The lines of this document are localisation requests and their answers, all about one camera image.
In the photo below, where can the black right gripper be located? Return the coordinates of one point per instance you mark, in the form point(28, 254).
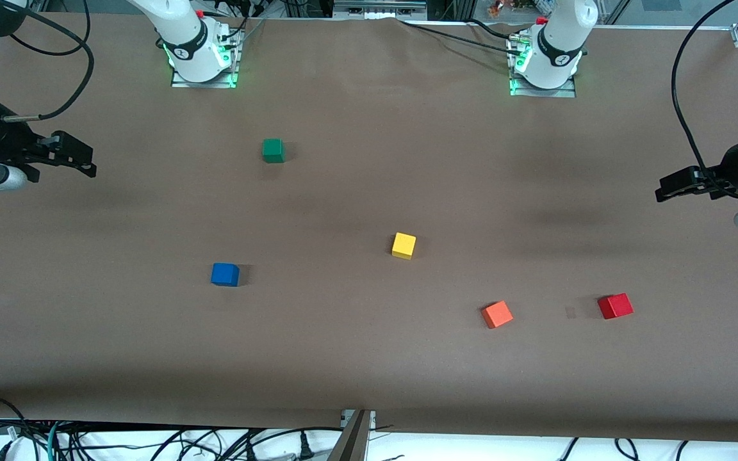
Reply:
point(5, 137)

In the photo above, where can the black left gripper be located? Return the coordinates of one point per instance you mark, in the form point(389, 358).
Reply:
point(732, 165)

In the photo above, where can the red wooden block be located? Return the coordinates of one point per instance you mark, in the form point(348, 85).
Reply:
point(615, 306)

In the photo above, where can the blue wooden block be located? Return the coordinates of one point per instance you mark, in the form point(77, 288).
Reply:
point(224, 274)

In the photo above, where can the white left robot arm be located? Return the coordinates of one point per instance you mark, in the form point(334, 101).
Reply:
point(561, 38)

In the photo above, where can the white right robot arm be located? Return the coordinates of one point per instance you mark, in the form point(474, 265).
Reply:
point(183, 32)

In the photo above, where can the green wooden block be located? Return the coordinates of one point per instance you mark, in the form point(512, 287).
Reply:
point(273, 150)

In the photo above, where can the orange wooden block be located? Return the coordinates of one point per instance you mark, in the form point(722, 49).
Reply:
point(497, 314)

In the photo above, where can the yellow wooden block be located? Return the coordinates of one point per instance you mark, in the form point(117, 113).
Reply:
point(403, 245)

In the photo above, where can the brown paper table cover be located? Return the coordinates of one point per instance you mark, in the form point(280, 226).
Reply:
point(369, 365)

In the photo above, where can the black power plug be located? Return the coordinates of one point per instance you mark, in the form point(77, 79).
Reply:
point(305, 447)

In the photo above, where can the aluminium profile beam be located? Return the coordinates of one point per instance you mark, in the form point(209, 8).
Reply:
point(351, 442)

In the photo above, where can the metal rack rail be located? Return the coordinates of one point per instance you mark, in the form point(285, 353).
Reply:
point(378, 8)

